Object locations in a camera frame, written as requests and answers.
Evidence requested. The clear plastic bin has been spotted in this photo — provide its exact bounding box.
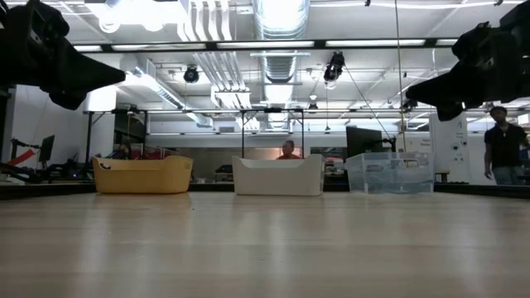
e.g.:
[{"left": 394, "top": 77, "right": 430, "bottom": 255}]
[{"left": 344, "top": 151, "right": 435, "bottom": 195}]

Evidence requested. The large black monitor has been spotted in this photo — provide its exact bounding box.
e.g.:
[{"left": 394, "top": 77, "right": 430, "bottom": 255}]
[{"left": 345, "top": 126, "right": 384, "bottom": 158}]

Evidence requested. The yellow plastic bin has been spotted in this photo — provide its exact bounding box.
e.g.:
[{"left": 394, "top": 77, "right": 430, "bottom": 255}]
[{"left": 91, "top": 155, "right": 194, "bottom": 195}]

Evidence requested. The white plastic bin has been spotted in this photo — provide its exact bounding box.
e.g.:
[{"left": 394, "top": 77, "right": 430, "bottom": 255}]
[{"left": 231, "top": 153, "right": 327, "bottom": 197}]

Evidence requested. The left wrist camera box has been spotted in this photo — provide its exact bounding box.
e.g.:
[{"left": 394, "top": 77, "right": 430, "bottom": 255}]
[{"left": 25, "top": 0, "right": 70, "bottom": 41}]

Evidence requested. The black metal frame stand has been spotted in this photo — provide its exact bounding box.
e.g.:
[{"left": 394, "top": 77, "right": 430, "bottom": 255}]
[{"left": 82, "top": 108, "right": 307, "bottom": 175}]

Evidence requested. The red strap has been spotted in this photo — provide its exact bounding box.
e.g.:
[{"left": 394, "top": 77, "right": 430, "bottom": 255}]
[{"left": 6, "top": 148, "right": 37, "bottom": 167}]

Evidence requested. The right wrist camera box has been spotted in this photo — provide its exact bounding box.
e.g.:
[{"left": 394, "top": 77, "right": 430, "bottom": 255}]
[{"left": 450, "top": 21, "right": 494, "bottom": 63}]

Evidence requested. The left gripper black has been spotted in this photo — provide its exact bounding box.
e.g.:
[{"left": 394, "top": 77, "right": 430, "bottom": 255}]
[{"left": 0, "top": 7, "right": 127, "bottom": 111}]

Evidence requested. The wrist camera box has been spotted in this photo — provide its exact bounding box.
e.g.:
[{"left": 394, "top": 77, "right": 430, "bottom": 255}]
[
  {"left": 25, "top": 0, "right": 70, "bottom": 41},
  {"left": 450, "top": 21, "right": 494, "bottom": 63}
]

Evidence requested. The black ceiling device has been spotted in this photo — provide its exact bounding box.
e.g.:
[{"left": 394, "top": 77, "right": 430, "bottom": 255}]
[{"left": 183, "top": 65, "right": 200, "bottom": 84}]

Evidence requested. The small black monitor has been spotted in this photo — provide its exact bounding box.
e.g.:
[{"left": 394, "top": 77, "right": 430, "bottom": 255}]
[{"left": 37, "top": 134, "right": 56, "bottom": 165}]

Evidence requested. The black rig-mounted camera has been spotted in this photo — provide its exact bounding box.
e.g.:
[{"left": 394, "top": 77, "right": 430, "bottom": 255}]
[{"left": 322, "top": 50, "right": 347, "bottom": 90}]

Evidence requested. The silver ventilation duct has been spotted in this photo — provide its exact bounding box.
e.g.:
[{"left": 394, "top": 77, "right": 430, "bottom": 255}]
[{"left": 251, "top": 0, "right": 311, "bottom": 130}]

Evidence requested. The person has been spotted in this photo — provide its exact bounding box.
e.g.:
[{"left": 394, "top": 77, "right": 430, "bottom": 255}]
[
  {"left": 483, "top": 105, "right": 530, "bottom": 186},
  {"left": 276, "top": 139, "right": 303, "bottom": 161},
  {"left": 112, "top": 142, "right": 133, "bottom": 161}
]

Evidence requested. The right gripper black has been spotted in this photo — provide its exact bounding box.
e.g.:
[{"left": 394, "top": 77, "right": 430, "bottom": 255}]
[{"left": 405, "top": 36, "right": 530, "bottom": 122}]

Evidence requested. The black aluminium rig frame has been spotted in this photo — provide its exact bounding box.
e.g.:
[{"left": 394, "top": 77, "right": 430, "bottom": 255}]
[{"left": 0, "top": 37, "right": 530, "bottom": 200}]

